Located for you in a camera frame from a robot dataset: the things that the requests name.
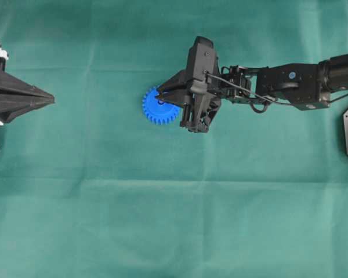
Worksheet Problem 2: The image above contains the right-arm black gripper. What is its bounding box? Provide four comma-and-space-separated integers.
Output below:
157, 65, 255, 133

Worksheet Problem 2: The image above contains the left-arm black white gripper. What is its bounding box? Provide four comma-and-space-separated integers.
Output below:
0, 43, 55, 126

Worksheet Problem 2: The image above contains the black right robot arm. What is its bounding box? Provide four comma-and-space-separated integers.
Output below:
156, 54, 348, 133

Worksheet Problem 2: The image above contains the blue plastic gear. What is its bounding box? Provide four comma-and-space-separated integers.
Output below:
142, 86, 179, 125

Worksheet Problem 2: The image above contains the green table cloth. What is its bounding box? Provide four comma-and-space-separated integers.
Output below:
0, 1, 348, 277

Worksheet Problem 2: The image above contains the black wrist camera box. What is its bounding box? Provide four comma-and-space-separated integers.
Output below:
184, 36, 218, 84

